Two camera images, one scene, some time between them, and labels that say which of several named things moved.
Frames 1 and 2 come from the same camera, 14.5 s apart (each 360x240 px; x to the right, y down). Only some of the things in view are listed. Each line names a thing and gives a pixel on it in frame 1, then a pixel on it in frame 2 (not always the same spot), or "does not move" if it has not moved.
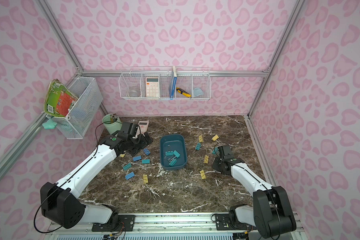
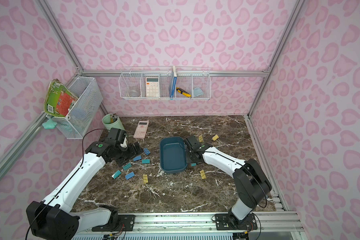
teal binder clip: [176, 153] → [116, 174]
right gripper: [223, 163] → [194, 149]
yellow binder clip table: [145, 178] does not move
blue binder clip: [136, 158] does not move
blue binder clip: [129, 175] does not move
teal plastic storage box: [173, 153] does not move
